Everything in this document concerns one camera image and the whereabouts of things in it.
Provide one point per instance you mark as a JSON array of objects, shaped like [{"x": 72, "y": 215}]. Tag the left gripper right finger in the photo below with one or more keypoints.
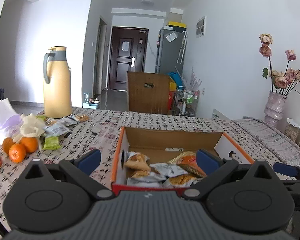
[{"x": 218, "y": 172}]

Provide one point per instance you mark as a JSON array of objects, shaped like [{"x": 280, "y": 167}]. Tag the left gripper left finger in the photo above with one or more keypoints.
[{"x": 78, "y": 171}]

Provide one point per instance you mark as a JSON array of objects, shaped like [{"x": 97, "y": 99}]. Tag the grey snack packet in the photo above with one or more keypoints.
[{"x": 168, "y": 170}]

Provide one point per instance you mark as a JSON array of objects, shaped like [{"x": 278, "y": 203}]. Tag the triangular brown snack packet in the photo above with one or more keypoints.
[{"x": 137, "y": 161}]

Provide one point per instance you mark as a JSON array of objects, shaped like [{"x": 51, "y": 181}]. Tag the white cracker snack packet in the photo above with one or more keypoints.
[{"x": 146, "y": 179}]

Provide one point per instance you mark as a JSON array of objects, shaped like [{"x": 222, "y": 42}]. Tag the large orange snack bag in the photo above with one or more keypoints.
[{"x": 187, "y": 161}]

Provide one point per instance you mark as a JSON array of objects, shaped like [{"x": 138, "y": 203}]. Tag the green snack packet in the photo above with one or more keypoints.
[{"x": 51, "y": 143}]

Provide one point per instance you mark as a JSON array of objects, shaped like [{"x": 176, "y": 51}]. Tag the calligraphy print tablecloth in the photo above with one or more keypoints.
[{"x": 102, "y": 131}]

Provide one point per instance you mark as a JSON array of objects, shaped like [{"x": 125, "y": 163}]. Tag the grey snack packets pile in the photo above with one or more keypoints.
[{"x": 58, "y": 127}]

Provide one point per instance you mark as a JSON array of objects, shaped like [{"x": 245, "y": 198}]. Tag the right orange tangerine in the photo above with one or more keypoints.
[{"x": 30, "y": 144}]

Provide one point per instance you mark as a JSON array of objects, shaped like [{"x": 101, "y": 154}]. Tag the orange tangerine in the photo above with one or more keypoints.
[
  {"x": 17, "y": 153},
  {"x": 7, "y": 144},
  {"x": 30, "y": 144}
]

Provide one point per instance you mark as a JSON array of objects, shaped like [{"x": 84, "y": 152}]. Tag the white crumpled plastic bag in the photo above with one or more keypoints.
[{"x": 32, "y": 127}]

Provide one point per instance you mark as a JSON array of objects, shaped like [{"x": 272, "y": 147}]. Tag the front orange tangerine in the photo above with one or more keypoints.
[{"x": 17, "y": 153}]

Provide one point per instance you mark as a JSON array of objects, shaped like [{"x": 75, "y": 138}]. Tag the red cardboard box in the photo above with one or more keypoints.
[{"x": 162, "y": 146}]

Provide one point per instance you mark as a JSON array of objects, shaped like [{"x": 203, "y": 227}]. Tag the left orange tangerine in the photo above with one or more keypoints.
[{"x": 7, "y": 144}]

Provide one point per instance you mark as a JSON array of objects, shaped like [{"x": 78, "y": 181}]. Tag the yellow thermos jug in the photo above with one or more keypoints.
[{"x": 57, "y": 83}]

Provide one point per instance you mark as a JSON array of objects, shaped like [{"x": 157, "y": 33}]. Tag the pink ceramic vase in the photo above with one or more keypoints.
[{"x": 274, "y": 109}]

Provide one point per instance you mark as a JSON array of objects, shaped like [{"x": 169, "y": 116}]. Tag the wooden chair back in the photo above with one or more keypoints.
[{"x": 148, "y": 92}]

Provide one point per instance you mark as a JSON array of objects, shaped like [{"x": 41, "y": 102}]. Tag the dried pink roses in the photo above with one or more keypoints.
[{"x": 285, "y": 78}]

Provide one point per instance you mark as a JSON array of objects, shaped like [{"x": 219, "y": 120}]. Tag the dark brown entrance door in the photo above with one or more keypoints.
[{"x": 127, "y": 54}]

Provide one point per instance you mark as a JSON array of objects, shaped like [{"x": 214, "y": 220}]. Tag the grey refrigerator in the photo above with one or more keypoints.
[{"x": 170, "y": 50}]

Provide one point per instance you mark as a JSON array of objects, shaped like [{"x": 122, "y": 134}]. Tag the yellow box on refrigerator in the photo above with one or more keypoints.
[{"x": 176, "y": 24}]

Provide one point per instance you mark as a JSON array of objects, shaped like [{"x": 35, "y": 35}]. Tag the wire storage rack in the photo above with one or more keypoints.
[{"x": 185, "y": 102}]

